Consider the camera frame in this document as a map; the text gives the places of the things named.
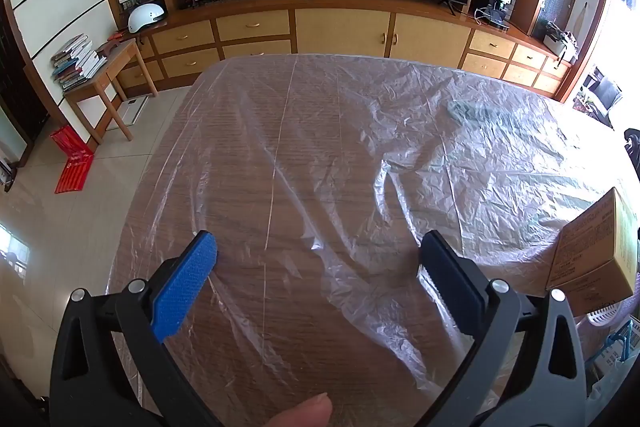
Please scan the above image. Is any brown cardboard box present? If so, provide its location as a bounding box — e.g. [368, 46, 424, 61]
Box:
[545, 187, 640, 318]

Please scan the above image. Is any clear plastic table sheet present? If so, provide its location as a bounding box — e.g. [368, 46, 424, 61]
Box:
[107, 53, 640, 427]

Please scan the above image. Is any white flat floor appliance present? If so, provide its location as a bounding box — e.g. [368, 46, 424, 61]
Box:
[107, 96, 151, 130]

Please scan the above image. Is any wooden wall cabinet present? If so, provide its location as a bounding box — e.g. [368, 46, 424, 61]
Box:
[92, 0, 621, 102]

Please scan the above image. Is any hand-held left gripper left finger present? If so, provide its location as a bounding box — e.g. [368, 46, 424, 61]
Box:
[48, 230, 223, 427]

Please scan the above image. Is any black coffee machine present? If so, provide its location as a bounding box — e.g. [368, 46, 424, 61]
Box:
[487, 0, 513, 28]

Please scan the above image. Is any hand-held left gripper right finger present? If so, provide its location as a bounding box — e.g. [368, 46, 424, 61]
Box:
[417, 229, 588, 427]

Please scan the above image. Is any stack of books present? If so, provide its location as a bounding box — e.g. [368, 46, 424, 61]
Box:
[50, 34, 108, 94]

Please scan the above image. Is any dark wooden door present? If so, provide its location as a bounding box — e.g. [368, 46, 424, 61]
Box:
[0, 2, 51, 168]

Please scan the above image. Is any white plastic basket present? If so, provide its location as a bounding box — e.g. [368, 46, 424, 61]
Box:
[582, 297, 640, 333]

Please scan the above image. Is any small wooden side table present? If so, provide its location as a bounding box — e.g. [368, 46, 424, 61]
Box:
[62, 38, 160, 146]

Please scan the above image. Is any white helmet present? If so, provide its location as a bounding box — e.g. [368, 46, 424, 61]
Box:
[127, 3, 167, 34]

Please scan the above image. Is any person's left hand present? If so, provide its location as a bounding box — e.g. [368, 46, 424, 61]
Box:
[259, 394, 334, 427]

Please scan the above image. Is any red paper packet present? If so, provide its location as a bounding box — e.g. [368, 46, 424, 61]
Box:
[49, 125, 93, 158]
[55, 154, 95, 195]

